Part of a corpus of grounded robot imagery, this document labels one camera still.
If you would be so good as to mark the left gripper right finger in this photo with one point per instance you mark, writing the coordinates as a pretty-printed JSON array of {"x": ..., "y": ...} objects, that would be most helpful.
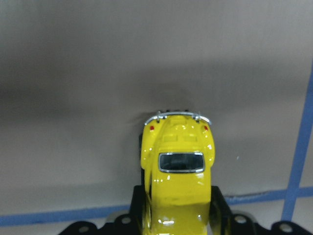
[{"x": 225, "y": 222}]

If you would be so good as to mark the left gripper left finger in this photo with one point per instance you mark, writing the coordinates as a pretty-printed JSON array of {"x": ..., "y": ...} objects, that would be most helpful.
[{"x": 126, "y": 224}]

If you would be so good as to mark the yellow beetle toy car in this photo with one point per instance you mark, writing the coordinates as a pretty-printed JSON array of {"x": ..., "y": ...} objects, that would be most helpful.
[{"x": 177, "y": 153}]

